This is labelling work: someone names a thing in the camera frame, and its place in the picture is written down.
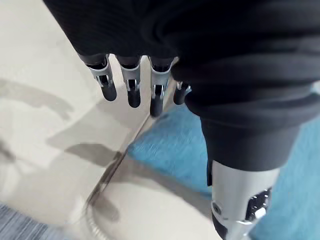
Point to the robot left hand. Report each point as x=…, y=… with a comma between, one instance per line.
x=225, y=62

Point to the teal cushion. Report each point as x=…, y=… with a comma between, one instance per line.
x=170, y=150

